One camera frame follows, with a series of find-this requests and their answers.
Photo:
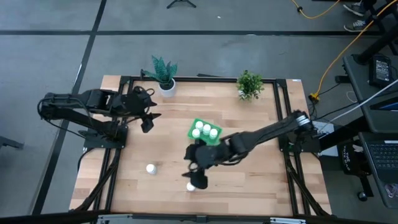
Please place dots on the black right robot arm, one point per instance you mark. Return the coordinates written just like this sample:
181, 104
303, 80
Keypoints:
267, 132

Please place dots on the black side desk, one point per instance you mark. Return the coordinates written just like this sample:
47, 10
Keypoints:
360, 81

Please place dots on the person's shoe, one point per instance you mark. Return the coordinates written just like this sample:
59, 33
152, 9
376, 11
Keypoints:
354, 8
356, 25

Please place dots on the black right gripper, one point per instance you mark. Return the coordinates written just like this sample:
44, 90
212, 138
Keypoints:
208, 154

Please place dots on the black power adapter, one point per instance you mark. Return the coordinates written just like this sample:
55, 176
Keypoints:
381, 71

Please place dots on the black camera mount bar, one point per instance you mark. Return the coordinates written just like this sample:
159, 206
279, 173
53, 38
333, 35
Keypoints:
199, 219

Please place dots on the large white pill bottle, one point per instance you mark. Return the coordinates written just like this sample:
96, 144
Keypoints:
189, 187

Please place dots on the black table frame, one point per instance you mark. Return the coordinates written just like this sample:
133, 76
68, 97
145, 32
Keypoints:
217, 79

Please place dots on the green leafy plant white pot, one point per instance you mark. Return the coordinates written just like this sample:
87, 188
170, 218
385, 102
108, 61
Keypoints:
250, 84

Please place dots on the black laptop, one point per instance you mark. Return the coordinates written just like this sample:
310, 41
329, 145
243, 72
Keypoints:
382, 155

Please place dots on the teal striped plant white pot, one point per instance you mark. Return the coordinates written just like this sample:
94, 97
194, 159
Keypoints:
168, 88

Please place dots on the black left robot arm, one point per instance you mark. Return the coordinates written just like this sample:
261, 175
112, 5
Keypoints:
93, 99

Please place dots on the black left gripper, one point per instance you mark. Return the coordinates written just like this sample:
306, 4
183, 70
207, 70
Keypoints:
136, 101

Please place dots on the black stand legs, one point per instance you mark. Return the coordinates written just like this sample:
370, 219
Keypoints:
379, 43

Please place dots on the green plastic basket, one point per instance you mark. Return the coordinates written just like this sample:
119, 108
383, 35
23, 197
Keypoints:
207, 139

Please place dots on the white box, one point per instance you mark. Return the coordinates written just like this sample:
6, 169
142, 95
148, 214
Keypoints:
326, 130

